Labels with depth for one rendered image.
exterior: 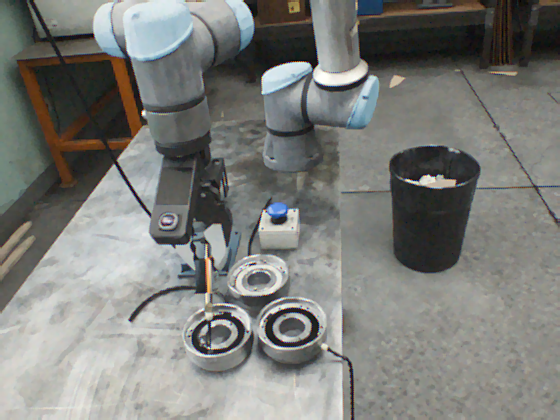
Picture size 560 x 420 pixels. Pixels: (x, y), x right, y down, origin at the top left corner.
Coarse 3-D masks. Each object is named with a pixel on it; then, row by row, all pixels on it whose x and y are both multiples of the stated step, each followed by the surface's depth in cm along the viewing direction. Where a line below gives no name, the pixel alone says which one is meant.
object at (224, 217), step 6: (222, 204) 64; (222, 210) 64; (228, 210) 66; (216, 216) 65; (222, 216) 65; (228, 216) 65; (216, 222) 66; (222, 222) 66; (228, 222) 65; (222, 228) 66; (228, 228) 66; (228, 234) 67; (228, 240) 67; (228, 246) 68
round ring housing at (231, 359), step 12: (204, 312) 77; (216, 312) 78; (240, 312) 77; (192, 324) 76; (216, 324) 76; (228, 324) 75; (252, 324) 73; (216, 336) 77; (228, 336) 77; (252, 336) 73; (192, 348) 72; (216, 348) 72; (240, 348) 70; (192, 360) 71; (204, 360) 70; (216, 360) 69; (228, 360) 70; (240, 360) 72
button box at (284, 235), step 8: (264, 216) 96; (288, 216) 95; (296, 216) 95; (264, 224) 94; (272, 224) 93; (280, 224) 93; (288, 224) 93; (296, 224) 93; (264, 232) 92; (272, 232) 92; (280, 232) 92; (288, 232) 91; (296, 232) 92; (264, 240) 93; (272, 240) 93; (280, 240) 93; (288, 240) 92; (296, 240) 92; (264, 248) 94; (272, 248) 94; (280, 248) 94; (288, 248) 94; (296, 248) 93
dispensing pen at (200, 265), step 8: (208, 248) 71; (208, 256) 71; (200, 264) 69; (200, 272) 69; (200, 280) 69; (200, 288) 69; (208, 296) 70; (208, 304) 70; (208, 312) 70; (208, 320) 71; (208, 328) 71; (208, 336) 71
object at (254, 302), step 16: (256, 256) 87; (272, 256) 86; (240, 272) 85; (256, 272) 85; (272, 272) 84; (288, 272) 82; (256, 288) 81; (288, 288) 82; (240, 304) 82; (256, 304) 79
